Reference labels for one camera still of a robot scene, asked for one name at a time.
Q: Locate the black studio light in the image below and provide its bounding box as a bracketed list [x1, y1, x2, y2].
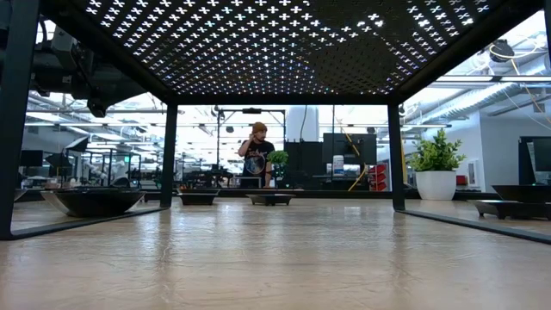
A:
[45, 152, 74, 178]

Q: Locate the yellow ceiling cable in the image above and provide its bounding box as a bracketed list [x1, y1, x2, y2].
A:
[488, 42, 551, 128]

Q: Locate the white ceiling light strip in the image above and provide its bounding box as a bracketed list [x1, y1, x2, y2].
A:
[434, 75, 551, 84]

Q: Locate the black ceiling cable reel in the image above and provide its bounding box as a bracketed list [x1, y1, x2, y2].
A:
[489, 38, 516, 64]

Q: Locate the black studio softbox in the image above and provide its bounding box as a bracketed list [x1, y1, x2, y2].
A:
[64, 136, 90, 153]

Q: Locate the green plant in white pot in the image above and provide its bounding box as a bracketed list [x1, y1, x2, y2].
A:
[406, 127, 467, 202]

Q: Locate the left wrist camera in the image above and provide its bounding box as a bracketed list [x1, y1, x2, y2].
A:
[50, 26, 77, 66]

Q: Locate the small green potted plant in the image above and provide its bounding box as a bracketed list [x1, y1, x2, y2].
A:
[266, 150, 290, 189]

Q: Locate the white canister with blue label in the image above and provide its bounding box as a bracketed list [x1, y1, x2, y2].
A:
[331, 154, 346, 177]

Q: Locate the black background cabinet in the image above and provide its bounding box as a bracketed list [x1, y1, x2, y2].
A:
[283, 140, 324, 190]

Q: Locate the small black monitor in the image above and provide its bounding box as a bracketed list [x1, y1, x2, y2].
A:
[19, 149, 45, 169]

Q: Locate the black perforated metal stand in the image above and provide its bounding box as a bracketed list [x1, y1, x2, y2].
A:
[0, 0, 551, 245]

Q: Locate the black background monitor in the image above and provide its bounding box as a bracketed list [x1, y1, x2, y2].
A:
[322, 133, 378, 166]

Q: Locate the yellow background cable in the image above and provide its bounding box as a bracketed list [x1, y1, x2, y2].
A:
[334, 121, 368, 191]

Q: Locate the white framed wall sign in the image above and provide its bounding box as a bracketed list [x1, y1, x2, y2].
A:
[467, 158, 480, 189]

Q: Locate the black background robot rig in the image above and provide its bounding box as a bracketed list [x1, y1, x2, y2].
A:
[183, 167, 236, 189]

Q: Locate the red storage bins stack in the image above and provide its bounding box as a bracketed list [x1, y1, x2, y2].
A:
[368, 162, 388, 192]

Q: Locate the black wavy square mini plate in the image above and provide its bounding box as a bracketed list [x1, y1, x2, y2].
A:
[492, 183, 551, 204]

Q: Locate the large dark bowl left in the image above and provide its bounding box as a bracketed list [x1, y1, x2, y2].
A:
[40, 186, 147, 218]

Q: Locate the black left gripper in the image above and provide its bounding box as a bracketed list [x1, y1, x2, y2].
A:
[46, 53, 148, 118]

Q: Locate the yellow hanging power cable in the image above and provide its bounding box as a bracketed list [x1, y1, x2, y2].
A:
[400, 137, 408, 187]

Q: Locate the black monitor with pale screen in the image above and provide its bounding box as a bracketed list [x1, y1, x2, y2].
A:
[518, 136, 551, 186]

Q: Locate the person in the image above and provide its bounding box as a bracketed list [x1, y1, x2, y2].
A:
[237, 121, 276, 189]

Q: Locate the black background gantry frame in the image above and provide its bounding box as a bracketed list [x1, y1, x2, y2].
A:
[216, 107, 287, 190]

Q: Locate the silver ceiling duct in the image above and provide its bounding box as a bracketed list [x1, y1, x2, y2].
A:
[424, 53, 551, 126]

